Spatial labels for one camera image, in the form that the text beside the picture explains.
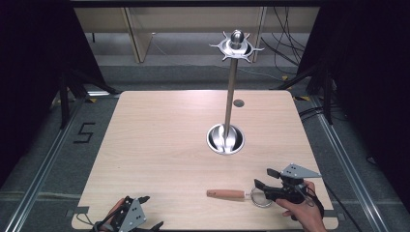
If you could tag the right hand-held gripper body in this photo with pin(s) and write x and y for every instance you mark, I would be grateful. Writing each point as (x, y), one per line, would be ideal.
(291, 190)

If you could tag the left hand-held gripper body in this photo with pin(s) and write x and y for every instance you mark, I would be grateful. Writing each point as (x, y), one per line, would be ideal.
(130, 216)

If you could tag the person's left hand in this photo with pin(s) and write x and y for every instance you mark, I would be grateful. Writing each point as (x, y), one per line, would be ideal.
(113, 209)

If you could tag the person's right hand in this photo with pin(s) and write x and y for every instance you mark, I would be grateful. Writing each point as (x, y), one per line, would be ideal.
(304, 214)

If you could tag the grey round table grommet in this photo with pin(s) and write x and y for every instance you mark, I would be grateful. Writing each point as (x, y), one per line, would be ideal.
(238, 103)

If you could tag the steel utensil stand with hooks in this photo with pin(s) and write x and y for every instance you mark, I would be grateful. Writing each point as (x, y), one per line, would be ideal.
(229, 106)

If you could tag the black tripod stand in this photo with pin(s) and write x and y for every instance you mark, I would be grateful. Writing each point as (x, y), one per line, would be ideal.
(327, 93)
(66, 96)

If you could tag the black curtain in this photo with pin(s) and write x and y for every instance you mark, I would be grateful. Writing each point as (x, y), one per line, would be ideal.
(32, 80)
(370, 80)

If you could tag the light wooden cabinet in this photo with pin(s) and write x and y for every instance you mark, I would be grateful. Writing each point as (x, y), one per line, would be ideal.
(193, 19)

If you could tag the metal floor rail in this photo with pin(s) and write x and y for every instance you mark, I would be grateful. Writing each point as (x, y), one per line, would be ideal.
(42, 174)
(348, 167)

